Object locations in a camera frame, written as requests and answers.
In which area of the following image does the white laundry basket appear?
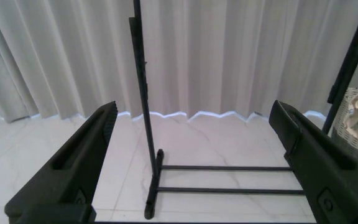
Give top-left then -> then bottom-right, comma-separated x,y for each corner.
329,86 -> 358,175

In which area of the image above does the black clothes rack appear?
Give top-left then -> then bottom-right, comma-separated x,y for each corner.
128,0 -> 358,220

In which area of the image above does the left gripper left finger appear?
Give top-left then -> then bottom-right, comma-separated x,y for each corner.
4,100 -> 119,224

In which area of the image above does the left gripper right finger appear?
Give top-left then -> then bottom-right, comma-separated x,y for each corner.
268,99 -> 358,224

